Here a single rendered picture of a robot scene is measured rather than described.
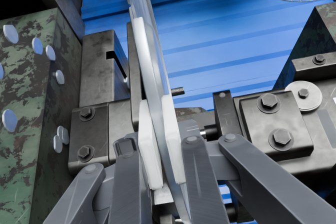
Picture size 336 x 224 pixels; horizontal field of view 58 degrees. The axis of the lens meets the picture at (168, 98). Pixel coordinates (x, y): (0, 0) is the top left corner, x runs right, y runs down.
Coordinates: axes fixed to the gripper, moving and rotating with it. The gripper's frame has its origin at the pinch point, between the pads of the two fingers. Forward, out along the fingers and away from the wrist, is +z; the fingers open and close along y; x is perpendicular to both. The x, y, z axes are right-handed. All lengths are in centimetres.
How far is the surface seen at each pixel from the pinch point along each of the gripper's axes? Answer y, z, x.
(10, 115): -14.6, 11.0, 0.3
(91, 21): -49, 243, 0
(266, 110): 14.7, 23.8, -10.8
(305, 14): 107, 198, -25
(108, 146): -8.2, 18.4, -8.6
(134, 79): -1.9, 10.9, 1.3
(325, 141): 22.0, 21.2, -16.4
